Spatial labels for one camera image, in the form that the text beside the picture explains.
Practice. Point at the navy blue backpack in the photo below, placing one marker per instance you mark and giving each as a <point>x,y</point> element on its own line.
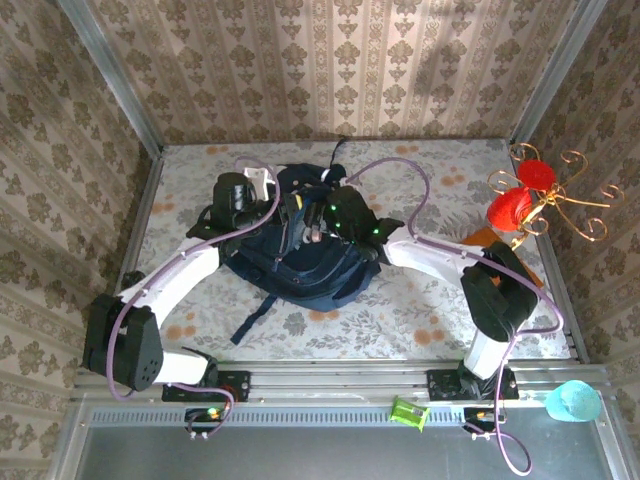
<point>310,275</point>

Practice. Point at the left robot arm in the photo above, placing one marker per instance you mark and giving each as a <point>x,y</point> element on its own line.
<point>175,275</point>

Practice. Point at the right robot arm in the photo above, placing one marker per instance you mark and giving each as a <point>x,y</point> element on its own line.
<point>430,255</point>

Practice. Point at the black round knob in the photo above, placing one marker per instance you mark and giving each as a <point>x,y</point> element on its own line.
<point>133,280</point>

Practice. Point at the orange notebook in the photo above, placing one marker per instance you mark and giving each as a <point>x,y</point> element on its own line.
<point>482,237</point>

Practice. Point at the green snack packet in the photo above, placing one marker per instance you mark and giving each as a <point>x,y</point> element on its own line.
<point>410,413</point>

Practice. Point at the small controller board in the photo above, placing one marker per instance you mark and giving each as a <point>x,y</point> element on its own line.
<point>205,415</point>
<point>480,416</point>

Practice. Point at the grey metal sheet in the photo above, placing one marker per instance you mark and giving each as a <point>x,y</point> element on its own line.
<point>325,455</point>

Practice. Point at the cyan plastic cup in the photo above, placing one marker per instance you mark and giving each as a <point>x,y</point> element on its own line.
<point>575,402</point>

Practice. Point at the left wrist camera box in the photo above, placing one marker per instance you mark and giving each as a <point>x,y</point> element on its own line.
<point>260,180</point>

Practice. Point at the aluminium frame rail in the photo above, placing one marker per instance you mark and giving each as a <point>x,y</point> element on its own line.
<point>330,382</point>

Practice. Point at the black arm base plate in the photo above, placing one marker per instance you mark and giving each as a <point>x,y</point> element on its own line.
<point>442,385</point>
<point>235,386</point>

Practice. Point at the aluminium frame post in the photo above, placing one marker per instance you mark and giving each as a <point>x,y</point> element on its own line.
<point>557,75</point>
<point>112,75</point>

